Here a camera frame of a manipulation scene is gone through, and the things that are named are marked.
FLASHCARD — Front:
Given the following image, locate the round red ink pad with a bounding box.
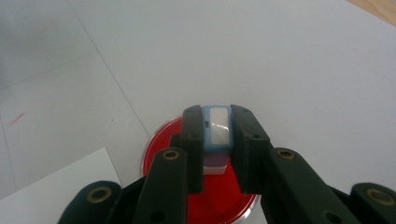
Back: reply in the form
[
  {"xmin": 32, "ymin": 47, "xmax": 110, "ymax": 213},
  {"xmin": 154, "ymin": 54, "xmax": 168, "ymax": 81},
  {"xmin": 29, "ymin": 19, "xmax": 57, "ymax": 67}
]
[{"xmin": 140, "ymin": 115, "xmax": 261, "ymax": 224}]

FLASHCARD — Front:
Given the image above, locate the wooden table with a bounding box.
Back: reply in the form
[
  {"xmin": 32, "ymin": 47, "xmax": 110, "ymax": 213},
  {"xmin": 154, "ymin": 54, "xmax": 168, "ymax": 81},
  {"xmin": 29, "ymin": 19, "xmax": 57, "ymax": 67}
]
[{"xmin": 346, "ymin": 0, "xmax": 396, "ymax": 26}]

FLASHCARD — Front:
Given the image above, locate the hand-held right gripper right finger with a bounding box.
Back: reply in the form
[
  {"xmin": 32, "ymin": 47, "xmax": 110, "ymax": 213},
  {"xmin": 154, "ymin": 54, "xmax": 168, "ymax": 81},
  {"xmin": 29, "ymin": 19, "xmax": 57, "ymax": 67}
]
[{"xmin": 229, "ymin": 104, "xmax": 276, "ymax": 196}]

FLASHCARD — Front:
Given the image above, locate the white paper sheet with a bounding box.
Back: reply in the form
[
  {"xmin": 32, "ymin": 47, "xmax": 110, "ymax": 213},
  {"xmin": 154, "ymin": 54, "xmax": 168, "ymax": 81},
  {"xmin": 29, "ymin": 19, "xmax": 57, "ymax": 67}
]
[{"xmin": 0, "ymin": 147, "xmax": 123, "ymax": 224}]

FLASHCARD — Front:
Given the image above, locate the white table cover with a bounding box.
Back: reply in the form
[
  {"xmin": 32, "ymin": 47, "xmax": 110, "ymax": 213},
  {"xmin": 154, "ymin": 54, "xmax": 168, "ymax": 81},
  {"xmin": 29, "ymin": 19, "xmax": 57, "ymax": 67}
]
[{"xmin": 0, "ymin": 0, "xmax": 396, "ymax": 224}]

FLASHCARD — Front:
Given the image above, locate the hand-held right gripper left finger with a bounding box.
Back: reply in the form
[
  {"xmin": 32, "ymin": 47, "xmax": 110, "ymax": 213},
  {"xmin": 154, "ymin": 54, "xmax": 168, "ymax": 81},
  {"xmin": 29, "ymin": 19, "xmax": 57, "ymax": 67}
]
[{"xmin": 169, "ymin": 105, "xmax": 205, "ymax": 195}]

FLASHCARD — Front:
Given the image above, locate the blue and white stamp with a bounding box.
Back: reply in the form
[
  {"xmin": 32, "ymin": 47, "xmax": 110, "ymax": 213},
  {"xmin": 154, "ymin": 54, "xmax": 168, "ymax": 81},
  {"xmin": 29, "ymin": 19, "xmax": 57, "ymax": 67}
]
[{"xmin": 201, "ymin": 105, "xmax": 233, "ymax": 175}]

